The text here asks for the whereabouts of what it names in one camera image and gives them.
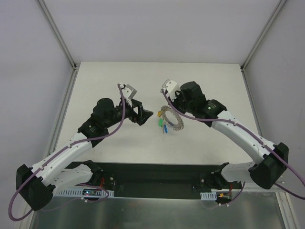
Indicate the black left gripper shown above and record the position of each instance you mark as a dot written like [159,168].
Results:
[134,110]

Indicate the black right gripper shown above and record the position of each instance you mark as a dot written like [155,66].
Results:
[177,100]

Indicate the silver disc with key rings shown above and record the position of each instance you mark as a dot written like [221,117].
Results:
[171,118]

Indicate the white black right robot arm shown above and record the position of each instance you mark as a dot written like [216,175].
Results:
[268,160]

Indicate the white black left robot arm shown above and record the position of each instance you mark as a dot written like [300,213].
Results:
[38,183]

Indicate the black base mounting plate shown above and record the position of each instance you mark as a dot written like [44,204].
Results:
[130,180]

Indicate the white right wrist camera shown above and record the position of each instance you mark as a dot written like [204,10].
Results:
[170,88]

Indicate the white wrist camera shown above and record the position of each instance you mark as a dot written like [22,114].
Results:
[170,88]
[128,92]

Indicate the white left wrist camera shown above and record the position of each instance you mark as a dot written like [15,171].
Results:
[128,92]

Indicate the white slotted cable duct right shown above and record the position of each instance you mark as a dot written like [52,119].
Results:
[209,196]

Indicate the white slotted cable duct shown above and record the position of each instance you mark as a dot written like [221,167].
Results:
[79,192]
[209,196]

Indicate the white slotted cable duct left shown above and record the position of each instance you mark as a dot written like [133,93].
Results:
[79,192]

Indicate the aluminium corner frame post right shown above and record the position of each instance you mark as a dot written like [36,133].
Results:
[264,32]

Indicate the aluminium corner frame post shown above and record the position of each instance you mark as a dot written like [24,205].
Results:
[264,32]
[56,32]

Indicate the aluminium corner frame post left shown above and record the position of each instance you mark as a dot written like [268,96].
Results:
[56,32]

